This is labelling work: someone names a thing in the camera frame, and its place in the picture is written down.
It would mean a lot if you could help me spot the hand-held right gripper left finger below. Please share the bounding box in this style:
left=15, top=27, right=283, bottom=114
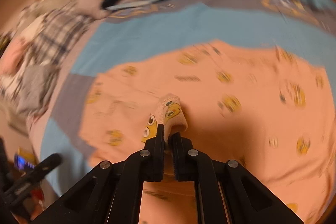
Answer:
left=31, top=124, right=166, bottom=224

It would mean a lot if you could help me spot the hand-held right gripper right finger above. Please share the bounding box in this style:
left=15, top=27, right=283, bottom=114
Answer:
left=171, top=133, right=305, bottom=224

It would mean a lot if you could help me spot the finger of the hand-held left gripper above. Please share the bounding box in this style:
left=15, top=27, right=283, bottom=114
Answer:
left=12, top=153, right=63, bottom=189

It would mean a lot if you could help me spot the pink printed baby garment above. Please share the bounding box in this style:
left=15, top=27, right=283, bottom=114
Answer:
left=79, top=40, right=334, bottom=224

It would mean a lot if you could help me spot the grey garment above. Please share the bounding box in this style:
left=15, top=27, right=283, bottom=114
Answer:
left=8, top=67, right=58, bottom=115

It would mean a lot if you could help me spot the pink fleece cloth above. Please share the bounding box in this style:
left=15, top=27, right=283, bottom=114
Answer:
left=0, top=39, right=29, bottom=75

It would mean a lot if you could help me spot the blue grey patterned blanket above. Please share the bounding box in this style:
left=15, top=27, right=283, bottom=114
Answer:
left=26, top=0, right=336, bottom=193

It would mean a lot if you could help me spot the plaid pillow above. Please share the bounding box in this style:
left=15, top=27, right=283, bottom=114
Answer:
left=24, top=1, right=97, bottom=67

